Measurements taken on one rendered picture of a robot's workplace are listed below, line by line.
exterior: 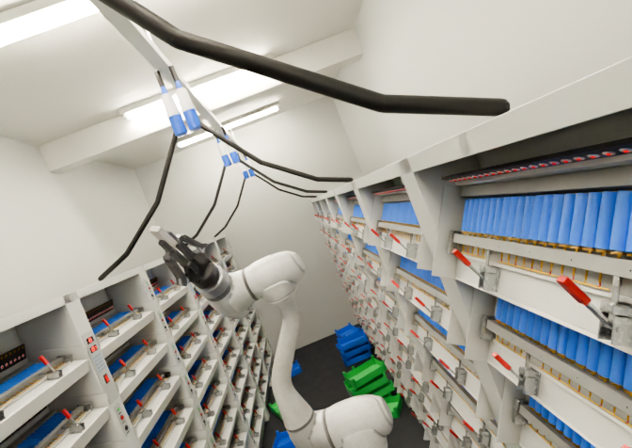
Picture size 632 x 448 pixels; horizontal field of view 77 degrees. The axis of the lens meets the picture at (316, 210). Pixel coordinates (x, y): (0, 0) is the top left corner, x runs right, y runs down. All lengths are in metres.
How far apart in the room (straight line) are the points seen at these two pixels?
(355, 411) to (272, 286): 0.48
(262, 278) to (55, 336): 0.92
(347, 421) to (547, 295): 0.89
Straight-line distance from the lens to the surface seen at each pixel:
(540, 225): 0.62
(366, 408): 1.37
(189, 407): 2.53
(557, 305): 0.61
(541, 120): 0.46
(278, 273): 1.14
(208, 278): 1.09
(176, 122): 2.02
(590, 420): 0.73
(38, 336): 1.84
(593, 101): 0.41
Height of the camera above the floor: 1.71
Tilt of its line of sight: 2 degrees down
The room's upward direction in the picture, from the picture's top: 22 degrees counter-clockwise
